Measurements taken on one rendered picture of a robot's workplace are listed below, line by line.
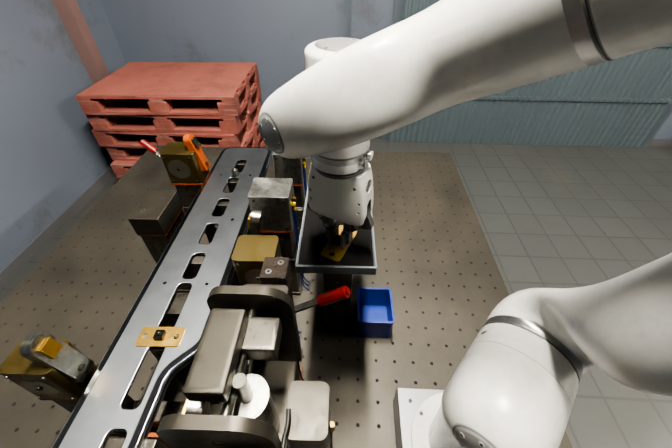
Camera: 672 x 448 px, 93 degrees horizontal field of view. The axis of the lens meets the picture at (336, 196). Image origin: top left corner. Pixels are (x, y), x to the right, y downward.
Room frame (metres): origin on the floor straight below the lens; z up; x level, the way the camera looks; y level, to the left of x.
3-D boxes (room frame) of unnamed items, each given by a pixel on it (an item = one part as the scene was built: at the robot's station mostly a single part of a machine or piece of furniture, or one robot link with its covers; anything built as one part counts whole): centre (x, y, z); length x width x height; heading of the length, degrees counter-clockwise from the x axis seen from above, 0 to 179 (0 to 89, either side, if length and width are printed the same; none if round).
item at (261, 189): (0.62, 0.15, 0.90); 0.13 x 0.08 x 0.41; 88
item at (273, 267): (0.39, 0.12, 0.90); 0.05 x 0.05 x 0.40; 88
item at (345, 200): (0.39, -0.01, 1.29); 0.10 x 0.07 x 0.11; 64
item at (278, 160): (0.88, 0.14, 0.88); 0.12 x 0.07 x 0.36; 88
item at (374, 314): (0.49, -0.11, 0.75); 0.11 x 0.10 x 0.09; 178
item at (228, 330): (0.19, 0.13, 0.95); 0.18 x 0.13 x 0.49; 178
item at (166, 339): (0.30, 0.34, 1.01); 0.08 x 0.04 x 0.01; 89
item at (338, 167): (0.39, -0.01, 1.35); 0.09 x 0.08 x 0.03; 64
